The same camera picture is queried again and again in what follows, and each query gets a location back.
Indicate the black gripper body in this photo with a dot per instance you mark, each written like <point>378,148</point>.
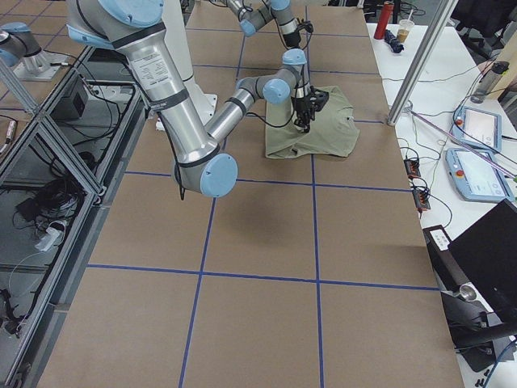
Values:
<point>301,106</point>

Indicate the olive green long-sleeve shirt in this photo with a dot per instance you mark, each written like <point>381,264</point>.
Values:
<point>333,132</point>

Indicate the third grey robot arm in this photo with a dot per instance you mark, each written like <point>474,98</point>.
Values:
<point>20,50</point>

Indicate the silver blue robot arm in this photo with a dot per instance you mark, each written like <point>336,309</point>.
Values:
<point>252,20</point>
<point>151,36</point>

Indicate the red cylinder bottle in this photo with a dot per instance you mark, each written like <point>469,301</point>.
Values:
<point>385,15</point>

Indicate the folded dark blue umbrella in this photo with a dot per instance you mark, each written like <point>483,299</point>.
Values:
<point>392,41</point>

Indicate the orange black electronics board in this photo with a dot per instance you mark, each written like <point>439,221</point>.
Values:
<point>412,167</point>

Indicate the iced coffee cup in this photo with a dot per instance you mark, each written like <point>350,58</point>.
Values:
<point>404,28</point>

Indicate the far blue teach pendant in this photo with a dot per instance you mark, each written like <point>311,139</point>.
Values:
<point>477,128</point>

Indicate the blue teach pendant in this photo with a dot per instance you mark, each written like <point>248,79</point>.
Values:
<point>477,128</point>
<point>475,179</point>

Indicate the near blue teach pendant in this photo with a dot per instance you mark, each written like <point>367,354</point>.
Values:
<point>475,179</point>

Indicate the grey water bottle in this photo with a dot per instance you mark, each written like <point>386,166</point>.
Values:
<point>489,80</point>

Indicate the black monitor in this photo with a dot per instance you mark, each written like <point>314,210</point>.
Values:
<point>486,253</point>

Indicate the steel tumbler cup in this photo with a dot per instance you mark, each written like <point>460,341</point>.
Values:
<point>467,293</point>

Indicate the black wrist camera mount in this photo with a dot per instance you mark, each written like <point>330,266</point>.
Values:
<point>318,99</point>

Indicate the white camera mast pole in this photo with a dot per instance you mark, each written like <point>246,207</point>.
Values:
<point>182,60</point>

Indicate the aluminium frame rail structure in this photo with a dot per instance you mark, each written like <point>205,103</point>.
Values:
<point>56,184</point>

